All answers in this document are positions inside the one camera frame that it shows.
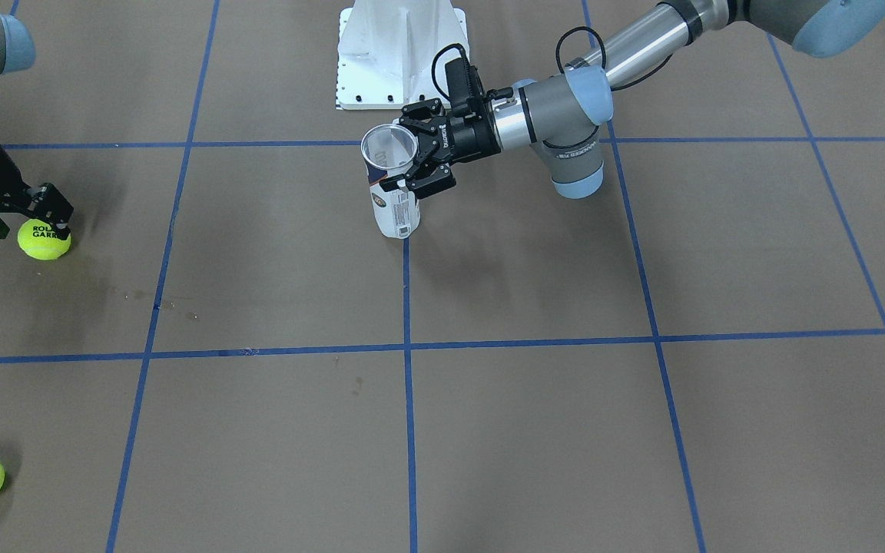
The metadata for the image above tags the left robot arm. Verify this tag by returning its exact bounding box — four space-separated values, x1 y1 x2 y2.
369 1 885 199

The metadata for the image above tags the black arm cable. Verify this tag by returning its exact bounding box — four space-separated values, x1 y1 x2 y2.
432 28 674 101

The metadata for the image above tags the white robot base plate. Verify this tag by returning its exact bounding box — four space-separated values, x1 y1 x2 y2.
335 1 470 110

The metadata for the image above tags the white blue tennis ball can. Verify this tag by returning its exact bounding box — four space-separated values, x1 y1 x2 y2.
360 121 420 240

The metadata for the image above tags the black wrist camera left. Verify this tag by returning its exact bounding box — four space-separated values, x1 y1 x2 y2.
445 58 487 118

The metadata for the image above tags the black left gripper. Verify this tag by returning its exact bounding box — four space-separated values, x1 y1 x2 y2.
378 98 502 199

